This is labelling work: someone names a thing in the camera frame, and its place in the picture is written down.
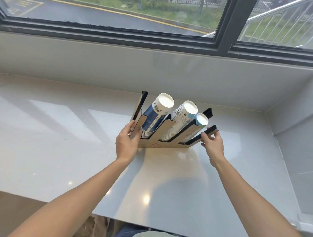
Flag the person's right forearm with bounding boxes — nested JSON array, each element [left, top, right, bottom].
[[211, 156, 303, 237]]

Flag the stack of small light cups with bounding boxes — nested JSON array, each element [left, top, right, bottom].
[[180, 112, 209, 143]]

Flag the metal stair railing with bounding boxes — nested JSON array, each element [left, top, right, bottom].
[[236, 0, 313, 48]]

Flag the dark window frame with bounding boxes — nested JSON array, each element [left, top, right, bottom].
[[0, 0, 313, 68]]

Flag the person's blue trousers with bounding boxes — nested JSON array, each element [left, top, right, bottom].
[[108, 219, 178, 237]]

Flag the stack of white patterned cups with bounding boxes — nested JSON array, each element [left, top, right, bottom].
[[160, 100, 198, 142]]

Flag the person's right hand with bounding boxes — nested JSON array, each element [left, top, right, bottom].
[[201, 127, 225, 169]]

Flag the wooden and black cup holder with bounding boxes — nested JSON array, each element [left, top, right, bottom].
[[129, 91, 218, 149]]

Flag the black outdoor fence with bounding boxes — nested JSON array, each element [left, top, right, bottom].
[[168, 0, 222, 7]]

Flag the stack of blue paper cups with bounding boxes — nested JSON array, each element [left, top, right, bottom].
[[140, 93, 175, 140]]

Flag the person's left forearm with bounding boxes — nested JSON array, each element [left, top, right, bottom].
[[7, 156, 139, 237]]

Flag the person's left hand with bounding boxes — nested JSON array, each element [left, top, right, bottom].
[[116, 120, 142, 163]]

